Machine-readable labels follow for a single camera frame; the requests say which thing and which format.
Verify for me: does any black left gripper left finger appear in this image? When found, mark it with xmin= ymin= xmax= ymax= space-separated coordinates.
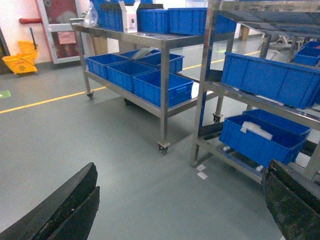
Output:
xmin=0 ymin=162 xmax=100 ymax=240

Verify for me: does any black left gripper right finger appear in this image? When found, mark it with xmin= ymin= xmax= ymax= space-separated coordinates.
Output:
xmin=261 ymin=159 xmax=320 ymax=240

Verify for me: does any stainless steel shelf rack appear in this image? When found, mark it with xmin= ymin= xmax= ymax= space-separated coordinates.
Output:
xmin=191 ymin=0 xmax=320 ymax=182

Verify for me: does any blue crate rack bottom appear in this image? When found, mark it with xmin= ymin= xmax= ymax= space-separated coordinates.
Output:
xmin=219 ymin=109 xmax=311 ymax=167

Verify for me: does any blue crate cart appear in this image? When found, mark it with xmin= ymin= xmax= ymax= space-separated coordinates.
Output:
xmin=137 ymin=9 xmax=170 ymax=34
xmin=86 ymin=53 xmax=129 ymax=80
xmin=132 ymin=69 xmax=195 ymax=109
xmin=118 ymin=48 xmax=185 ymax=74
xmin=168 ymin=7 xmax=237 ymax=36
xmin=89 ymin=0 xmax=123 ymax=32
xmin=107 ymin=61 xmax=157 ymax=93

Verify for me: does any blue crate cart front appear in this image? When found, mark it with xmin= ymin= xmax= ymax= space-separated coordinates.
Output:
xmin=132 ymin=69 xmax=195 ymax=109

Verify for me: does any yellow mop bucket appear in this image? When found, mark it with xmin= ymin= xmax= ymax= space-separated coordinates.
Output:
xmin=2 ymin=40 xmax=38 ymax=75

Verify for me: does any blue crate cart back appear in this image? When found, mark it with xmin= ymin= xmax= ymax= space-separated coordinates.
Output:
xmin=118 ymin=48 xmax=185 ymax=74

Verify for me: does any red framed glass door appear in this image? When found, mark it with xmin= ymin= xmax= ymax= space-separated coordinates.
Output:
xmin=35 ymin=0 xmax=82 ymax=65

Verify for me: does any stainless steel wheeled cart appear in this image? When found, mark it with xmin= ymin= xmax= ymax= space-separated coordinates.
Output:
xmin=69 ymin=17 xmax=237 ymax=155

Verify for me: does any blue crate cart top left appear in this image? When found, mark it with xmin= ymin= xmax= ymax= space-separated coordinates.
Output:
xmin=89 ymin=0 xmax=123 ymax=32

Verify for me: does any blue crate cart top right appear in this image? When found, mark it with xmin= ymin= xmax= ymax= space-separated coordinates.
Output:
xmin=168 ymin=7 xmax=237 ymax=36

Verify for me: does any blue crate cart top middle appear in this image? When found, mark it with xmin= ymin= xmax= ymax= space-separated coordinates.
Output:
xmin=137 ymin=9 xmax=170 ymax=34

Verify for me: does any white open cardboard box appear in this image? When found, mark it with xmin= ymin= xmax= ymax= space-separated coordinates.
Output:
xmin=118 ymin=0 xmax=141 ymax=33

